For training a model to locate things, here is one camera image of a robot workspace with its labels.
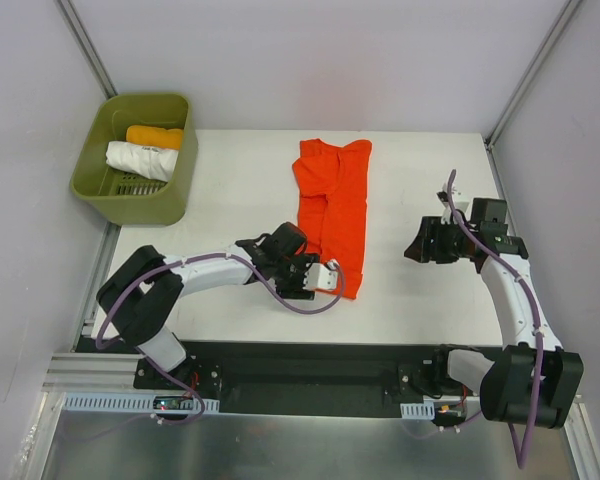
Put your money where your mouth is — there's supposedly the orange t shirt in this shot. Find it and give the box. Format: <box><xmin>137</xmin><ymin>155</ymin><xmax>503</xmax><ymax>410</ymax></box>
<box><xmin>292</xmin><ymin>139</ymin><xmax>372</xmax><ymax>300</ymax></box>

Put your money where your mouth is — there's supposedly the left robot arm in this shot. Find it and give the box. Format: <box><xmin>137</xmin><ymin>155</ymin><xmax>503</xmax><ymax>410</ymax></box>
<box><xmin>96</xmin><ymin>222</ymin><xmax>338</xmax><ymax>389</ymax></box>

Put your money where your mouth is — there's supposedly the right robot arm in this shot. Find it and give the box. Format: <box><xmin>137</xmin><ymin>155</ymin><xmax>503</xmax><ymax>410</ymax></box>
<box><xmin>404</xmin><ymin>192</ymin><xmax>584</xmax><ymax>429</ymax></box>

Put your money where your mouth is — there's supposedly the rolled white t shirt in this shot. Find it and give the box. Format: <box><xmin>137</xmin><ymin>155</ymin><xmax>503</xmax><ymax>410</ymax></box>
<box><xmin>106</xmin><ymin>141</ymin><xmax>179</xmax><ymax>182</ymax></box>

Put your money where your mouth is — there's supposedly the green plastic basket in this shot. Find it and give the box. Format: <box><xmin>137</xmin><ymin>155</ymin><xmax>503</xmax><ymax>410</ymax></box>
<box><xmin>70</xmin><ymin>93</ymin><xmax>198</xmax><ymax>225</ymax></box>

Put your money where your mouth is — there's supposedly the rolled yellow t shirt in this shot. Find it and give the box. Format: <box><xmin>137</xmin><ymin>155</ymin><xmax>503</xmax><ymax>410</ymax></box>
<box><xmin>126</xmin><ymin>125</ymin><xmax>184</xmax><ymax>150</ymax></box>

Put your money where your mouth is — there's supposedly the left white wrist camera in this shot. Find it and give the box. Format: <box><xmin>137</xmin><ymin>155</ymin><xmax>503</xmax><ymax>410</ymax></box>
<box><xmin>304</xmin><ymin>260</ymin><xmax>339</xmax><ymax>291</ymax></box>

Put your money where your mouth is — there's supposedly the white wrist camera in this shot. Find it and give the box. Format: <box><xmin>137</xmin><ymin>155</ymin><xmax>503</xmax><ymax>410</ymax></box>
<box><xmin>304</xmin><ymin>260</ymin><xmax>339</xmax><ymax>291</ymax></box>
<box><xmin>437</xmin><ymin>182</ymin><xmax>471</xmax><ymax>224</ymax></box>

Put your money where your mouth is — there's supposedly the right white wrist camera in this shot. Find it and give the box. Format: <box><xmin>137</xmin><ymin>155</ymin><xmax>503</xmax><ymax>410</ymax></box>
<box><xmin>437</xmin><ymin>182</ymin><xmax>471</xmax><ymax>224</ymax></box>

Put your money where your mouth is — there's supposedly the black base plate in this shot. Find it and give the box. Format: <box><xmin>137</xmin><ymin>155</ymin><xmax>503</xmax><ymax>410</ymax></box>
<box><xmin>133</xmin><ymin>339</ymin><xmax>487</xmax><ymax>419</ymax></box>

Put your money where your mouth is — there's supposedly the aluminium rail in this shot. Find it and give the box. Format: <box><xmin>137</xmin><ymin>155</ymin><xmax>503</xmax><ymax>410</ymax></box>
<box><xmin>42</xmin><ymin>352</ymin><xmax>586</xmax><ymax>404</ymax></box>

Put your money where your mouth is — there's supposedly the right aluminium corner post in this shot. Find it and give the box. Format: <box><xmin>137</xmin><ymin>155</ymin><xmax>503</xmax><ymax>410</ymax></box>
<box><xmin>484</xmin><ymin>0</ymin><xmax>585</xmax><ymax>152</ymax></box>

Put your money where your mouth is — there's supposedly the aluminium corner post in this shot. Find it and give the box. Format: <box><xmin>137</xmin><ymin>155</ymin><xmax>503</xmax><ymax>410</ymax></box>
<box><xmin>54</xmin><ymin>0</ymin><xmax>118</xmax><ymax>99</ymax></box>
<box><xmin>484</xmin><ymin>0</ymin><xmax>585</xmax><ymax>152</ymax></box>

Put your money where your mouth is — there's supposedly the left aluminium corner post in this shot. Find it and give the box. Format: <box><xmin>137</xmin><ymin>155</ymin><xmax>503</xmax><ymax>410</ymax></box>
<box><xmin>54</xmin><ymin>0</ymin><xmax>118</xmax><ymax>99</ymax></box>

